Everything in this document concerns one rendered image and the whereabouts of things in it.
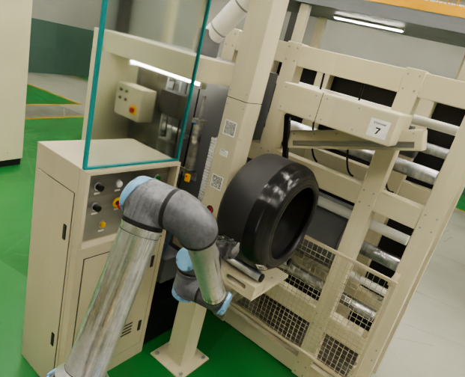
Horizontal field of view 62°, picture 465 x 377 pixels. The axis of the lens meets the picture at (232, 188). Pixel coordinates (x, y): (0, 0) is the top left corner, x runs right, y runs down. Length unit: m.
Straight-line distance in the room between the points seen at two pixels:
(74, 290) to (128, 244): 0.95
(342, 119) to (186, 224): 1.15
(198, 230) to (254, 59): 1.08
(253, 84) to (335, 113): 0.42
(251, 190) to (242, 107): 0.43
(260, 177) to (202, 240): 0.76
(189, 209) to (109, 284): 0.29
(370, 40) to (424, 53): 1.30
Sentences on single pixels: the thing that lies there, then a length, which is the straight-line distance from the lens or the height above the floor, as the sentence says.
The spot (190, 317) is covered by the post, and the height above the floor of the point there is 0.38.
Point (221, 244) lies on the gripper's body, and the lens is 1.62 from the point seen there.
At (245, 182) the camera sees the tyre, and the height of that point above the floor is 1.34.
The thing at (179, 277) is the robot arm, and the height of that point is 1.03.
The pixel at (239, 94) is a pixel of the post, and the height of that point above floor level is 1.68.
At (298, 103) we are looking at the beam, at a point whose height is 1.70.
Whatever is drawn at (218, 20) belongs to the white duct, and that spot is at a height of 2.00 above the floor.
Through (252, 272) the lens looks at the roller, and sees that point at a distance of 1.91.
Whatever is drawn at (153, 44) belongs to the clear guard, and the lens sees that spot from 1.77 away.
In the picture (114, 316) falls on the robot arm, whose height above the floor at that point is 1.15.
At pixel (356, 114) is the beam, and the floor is 1.73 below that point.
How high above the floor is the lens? 1.87
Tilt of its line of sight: 19 degrees down
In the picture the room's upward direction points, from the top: 15 degrees clockwise
